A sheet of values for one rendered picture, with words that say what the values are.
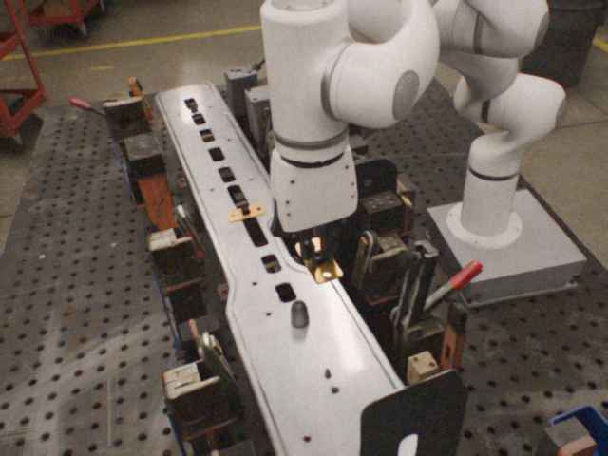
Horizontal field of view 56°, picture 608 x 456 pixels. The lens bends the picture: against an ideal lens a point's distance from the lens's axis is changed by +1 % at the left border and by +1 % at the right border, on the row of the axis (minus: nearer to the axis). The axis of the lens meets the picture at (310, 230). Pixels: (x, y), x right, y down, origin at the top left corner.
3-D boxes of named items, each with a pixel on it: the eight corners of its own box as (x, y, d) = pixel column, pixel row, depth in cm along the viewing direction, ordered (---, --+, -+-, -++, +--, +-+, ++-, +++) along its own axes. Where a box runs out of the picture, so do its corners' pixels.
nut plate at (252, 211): (230, 223, 123) (229, 218, 122) (225, 213, 126) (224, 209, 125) (266, 213, 125) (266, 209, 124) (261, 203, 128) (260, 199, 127)
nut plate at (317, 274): (294, 246, 78) (294, 239, 78) (319, 238, 79) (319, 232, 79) (316, 285, 72) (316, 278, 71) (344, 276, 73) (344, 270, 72)
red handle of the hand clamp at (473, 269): (393, 313, 92) (470, 252, 90) (399, 319, 93) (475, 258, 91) (406, 332, 89) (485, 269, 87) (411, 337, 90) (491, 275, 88)
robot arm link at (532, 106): (479, 148, 144) (492, 58, 128) (554, 168, 135) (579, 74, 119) (459, 172, 136) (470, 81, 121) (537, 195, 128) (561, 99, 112)
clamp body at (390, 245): (349, 360, 130) (347, 237, 106) (392, 344, 133) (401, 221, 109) (366, 392, 124) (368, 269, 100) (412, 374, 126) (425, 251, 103)
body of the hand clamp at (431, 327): (386, 431, 116) (391, 316, 94) (415, 419, 118) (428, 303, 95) (399, 457, 112) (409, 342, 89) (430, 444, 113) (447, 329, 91)
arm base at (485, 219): (494, 195, 158) (504, 138, 146) (537, 237, 145) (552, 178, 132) (432, 213, 154) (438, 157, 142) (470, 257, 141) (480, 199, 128)
